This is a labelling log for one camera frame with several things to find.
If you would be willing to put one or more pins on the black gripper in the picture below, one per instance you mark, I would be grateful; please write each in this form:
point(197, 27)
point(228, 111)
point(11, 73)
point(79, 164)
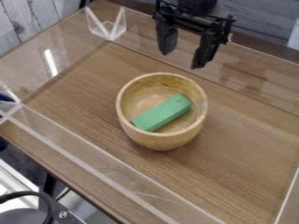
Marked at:
point(197, 16)

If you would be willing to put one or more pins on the green rectangular block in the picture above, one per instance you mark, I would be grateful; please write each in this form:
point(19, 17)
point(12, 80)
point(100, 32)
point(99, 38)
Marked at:
point(163, 113)

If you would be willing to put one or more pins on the brown wooden bowl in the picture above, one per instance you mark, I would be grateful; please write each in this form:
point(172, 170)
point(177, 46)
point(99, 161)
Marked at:
point(143, 93)

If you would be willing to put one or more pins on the black table leg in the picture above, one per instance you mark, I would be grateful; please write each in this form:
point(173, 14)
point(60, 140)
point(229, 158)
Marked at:
point(49, 184)

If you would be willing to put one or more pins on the clear acrylic enclosure walls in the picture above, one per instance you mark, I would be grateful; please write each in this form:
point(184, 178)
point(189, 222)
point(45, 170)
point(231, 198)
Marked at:
point(232, 176)

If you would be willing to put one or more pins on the black metal bracket with screw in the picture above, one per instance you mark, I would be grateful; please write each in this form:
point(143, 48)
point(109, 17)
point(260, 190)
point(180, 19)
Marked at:
point(61, 214)

